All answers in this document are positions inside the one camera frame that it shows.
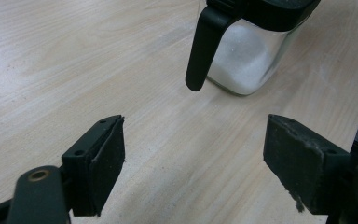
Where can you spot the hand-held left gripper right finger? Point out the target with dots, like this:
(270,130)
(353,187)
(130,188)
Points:
(304,168)

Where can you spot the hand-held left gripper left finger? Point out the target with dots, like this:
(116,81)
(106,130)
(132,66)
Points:
(96,168)

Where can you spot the glass jar with black lid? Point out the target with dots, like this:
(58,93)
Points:
(245,56)

